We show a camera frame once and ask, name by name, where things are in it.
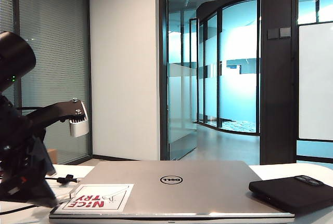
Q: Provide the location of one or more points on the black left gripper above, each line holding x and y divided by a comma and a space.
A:
15, 161

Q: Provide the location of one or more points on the black smartphone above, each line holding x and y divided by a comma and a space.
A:
286, 190

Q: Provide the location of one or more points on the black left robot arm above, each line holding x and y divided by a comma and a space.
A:
15, 52

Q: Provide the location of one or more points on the large brown cardboard box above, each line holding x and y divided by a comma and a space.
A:
52, 156

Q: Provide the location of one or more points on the white Nice Try sticker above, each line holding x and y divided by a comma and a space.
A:
86, 200

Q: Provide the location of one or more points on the silver Dell laptop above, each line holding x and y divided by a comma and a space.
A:
195, 198

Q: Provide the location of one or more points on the whiteboard on black rolling stand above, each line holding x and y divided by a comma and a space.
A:
316, 78

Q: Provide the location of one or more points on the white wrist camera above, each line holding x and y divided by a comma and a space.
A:
79, 125

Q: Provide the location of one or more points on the glass door black frame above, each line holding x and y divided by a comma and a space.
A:
182, 91

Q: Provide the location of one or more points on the dark wall switch panel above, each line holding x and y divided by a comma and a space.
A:
273, 33

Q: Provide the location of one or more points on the grey wall switch panel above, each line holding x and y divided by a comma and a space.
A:
285, 32

